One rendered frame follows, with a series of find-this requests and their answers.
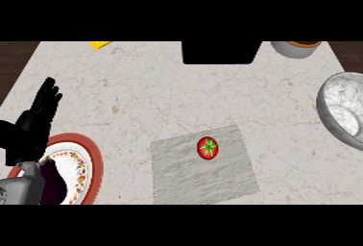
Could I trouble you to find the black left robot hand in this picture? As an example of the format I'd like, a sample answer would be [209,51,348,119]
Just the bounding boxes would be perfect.
[0,77,63,167]

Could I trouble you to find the grey woven placemat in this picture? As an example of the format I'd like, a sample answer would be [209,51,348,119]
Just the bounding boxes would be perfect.
[149,124,262,206]

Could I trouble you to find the white marble bowl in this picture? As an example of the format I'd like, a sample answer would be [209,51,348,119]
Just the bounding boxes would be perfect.
[314,71,363,151]

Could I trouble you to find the red rimmed patterned plate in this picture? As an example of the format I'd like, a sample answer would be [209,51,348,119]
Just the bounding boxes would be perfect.
[6,133,105,206]

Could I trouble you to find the yellow object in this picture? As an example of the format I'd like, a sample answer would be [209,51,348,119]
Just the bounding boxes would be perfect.
[88,40,113,51]

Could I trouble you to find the red tomato with green stem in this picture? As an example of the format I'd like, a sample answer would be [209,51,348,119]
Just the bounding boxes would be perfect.
[196,135,220,161]

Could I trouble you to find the black appliance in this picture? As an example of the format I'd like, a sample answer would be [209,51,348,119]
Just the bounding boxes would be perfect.
[181,40,264,65]

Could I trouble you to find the grey pot with orange rim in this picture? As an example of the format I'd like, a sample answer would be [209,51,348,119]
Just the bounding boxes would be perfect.
[270,40,323,60]

